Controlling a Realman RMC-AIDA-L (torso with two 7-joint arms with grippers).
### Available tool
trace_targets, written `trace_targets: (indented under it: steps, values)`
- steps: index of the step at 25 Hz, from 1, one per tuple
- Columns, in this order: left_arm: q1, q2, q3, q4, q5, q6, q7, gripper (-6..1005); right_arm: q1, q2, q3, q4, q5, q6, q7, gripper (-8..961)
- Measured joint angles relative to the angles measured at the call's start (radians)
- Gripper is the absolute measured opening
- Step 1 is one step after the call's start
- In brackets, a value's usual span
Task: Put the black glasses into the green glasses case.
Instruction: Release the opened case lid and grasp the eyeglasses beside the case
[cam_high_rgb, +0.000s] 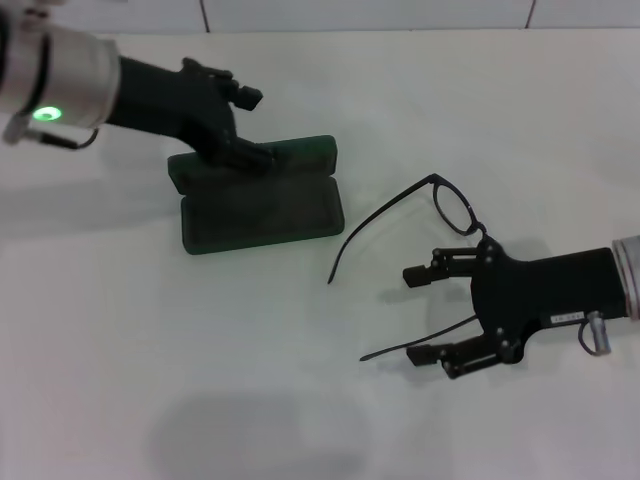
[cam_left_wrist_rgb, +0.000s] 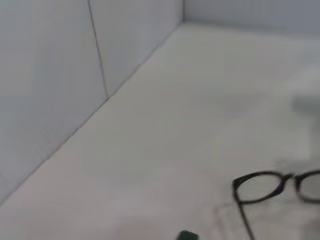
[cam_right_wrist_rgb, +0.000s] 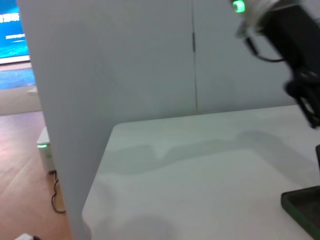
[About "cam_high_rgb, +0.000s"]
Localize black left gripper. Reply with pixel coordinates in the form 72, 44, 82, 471
106, 54, 277, 174

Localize green glasses case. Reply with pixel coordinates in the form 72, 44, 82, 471
167, 133, 346, 256

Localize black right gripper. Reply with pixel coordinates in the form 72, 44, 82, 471
402, 238, 630, 380

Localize right gripper cable with plug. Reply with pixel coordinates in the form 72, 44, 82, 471
578, 310, 612, 357

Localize black glasses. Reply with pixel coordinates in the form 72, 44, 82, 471
327, 173, 489, 363

